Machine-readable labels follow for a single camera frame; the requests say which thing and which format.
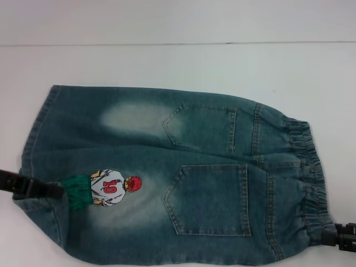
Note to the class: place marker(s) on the blue denim shorts basketball print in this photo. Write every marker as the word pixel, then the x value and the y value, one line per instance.
pixel 167 144

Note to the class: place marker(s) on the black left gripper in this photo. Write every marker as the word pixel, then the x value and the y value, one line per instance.
pixel 7 180

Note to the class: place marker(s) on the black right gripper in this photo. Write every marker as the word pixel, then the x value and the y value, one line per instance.
pixel 347 235

